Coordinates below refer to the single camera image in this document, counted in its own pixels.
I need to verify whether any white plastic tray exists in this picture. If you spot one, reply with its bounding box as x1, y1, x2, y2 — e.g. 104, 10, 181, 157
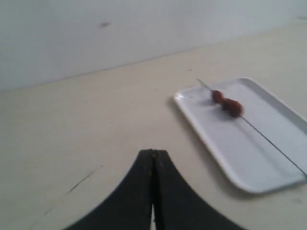
174, 78, 307, 194

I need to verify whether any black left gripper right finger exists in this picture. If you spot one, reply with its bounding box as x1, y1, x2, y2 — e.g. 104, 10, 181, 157
152, 150, 243, 230

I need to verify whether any red berry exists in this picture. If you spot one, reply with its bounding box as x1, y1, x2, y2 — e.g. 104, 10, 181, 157
228, 100, 243, 117
212, 90, 224, 104
221, 98, 233, 111

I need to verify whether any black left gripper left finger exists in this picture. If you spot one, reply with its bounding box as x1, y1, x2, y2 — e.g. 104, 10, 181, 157
67, 149, 154, 230

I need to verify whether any thin metal skewer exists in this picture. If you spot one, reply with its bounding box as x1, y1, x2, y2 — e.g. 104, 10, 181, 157
196, 78, 307, 177

